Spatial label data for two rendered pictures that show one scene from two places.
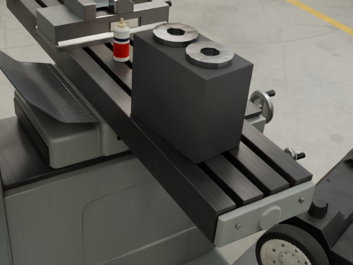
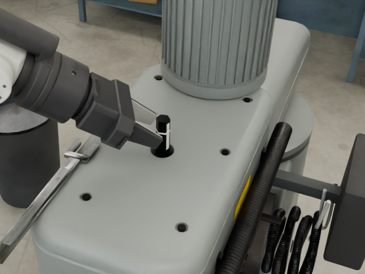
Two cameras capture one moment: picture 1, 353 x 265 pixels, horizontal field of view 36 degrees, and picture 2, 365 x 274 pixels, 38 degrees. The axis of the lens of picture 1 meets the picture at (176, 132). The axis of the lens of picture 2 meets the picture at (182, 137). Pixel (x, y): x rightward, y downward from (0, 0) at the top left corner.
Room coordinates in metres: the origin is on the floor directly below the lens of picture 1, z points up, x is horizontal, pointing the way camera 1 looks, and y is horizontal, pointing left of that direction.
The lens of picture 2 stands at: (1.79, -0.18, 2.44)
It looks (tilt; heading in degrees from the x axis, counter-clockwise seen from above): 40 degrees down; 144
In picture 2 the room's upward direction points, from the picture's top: 3 degrees clockwise
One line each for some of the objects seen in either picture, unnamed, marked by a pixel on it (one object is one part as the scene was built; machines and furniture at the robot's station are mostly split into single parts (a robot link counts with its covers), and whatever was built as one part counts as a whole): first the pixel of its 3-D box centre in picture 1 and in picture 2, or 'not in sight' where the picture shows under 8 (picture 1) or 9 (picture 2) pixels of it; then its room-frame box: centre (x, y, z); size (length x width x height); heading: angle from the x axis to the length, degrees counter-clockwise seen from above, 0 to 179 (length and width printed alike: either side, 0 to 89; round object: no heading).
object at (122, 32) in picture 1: (121, 38); not in sight; (1.23, 0.16, 0.98); 0.04 x 0.04 x 0.11
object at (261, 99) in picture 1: (252, 109); not in sight; (1.54, -0.25, 0.63); 0.16 x 0.12 x 0.12; 125
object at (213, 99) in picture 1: (187, 87); not in sight; (0.94, -0.01, 1.03); 0.22 x 0.12 x 0.20; 42
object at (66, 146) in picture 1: (118, 101); not in sight; (1.25, 0.16, 0.79); 0.50 x 0.35 x 0.12; 125
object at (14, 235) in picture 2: not in sight; (46, 194); (1.25, -0.03, 1.89); 0.24 x 0.04 x 0.01; 126
